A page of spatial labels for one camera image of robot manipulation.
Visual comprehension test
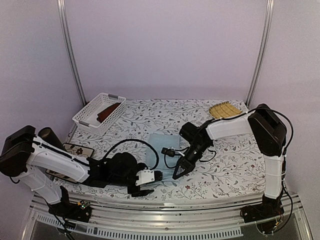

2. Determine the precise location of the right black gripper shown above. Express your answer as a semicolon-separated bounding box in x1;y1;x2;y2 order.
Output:
173;141;211;179

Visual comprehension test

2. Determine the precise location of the light blue towel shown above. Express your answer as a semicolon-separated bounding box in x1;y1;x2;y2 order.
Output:
144;132;182;183

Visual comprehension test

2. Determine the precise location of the dark red towel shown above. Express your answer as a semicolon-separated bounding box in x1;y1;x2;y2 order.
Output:
96;102;120;123

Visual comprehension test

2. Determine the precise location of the white perforated plastic basket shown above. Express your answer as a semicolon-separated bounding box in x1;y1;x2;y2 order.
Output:
72;93;127;136

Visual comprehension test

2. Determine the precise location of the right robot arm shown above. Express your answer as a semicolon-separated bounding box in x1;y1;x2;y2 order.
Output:
172;103;291;218

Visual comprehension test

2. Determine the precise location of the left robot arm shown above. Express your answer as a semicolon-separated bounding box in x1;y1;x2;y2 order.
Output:
0;125;162;217

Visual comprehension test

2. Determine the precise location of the floral patterned table mat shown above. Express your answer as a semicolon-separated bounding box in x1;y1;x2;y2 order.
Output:
67;100;266;202

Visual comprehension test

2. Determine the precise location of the floral square ceramic plate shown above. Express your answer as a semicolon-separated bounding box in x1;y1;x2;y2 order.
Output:
45;142;95;184

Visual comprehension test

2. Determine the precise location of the woven bamboo tray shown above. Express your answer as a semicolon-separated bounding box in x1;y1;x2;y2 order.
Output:
209;101;242;119

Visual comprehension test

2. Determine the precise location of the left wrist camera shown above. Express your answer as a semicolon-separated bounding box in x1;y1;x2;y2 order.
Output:
135;169;163;186

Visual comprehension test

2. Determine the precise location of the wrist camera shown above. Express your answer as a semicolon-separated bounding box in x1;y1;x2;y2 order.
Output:
161;147;186;158
135;169;163;186

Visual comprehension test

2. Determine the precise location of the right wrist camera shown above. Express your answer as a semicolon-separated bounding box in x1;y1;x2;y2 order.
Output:
161;147;186;158

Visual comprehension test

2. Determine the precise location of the front aluminium rail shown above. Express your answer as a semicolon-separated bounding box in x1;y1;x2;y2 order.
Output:
22;192;311;240

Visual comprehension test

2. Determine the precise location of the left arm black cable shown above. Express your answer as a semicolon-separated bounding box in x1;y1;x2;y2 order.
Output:
102;138;161;173

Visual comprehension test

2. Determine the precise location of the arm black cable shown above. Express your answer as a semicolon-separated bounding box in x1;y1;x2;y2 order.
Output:
247;108;295;156
102;138;161;173

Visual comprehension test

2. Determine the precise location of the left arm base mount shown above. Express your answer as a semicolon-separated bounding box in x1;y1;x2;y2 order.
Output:
48;200;93;223

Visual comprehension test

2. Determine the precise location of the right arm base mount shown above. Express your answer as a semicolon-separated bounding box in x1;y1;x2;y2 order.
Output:
240;199;285;223

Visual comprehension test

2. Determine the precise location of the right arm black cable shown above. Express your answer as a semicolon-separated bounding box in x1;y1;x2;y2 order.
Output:
247;108;295;156

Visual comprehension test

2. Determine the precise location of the right aluminium frame post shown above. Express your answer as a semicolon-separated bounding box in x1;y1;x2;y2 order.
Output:
244;0;275;106

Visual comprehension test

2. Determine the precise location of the aluminium frame post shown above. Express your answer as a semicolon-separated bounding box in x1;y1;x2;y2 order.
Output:
57;0;87;106
244;0;275;106

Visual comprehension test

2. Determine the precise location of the left aluminium frame post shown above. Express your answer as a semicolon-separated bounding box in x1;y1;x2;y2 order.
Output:
57;0;87;106

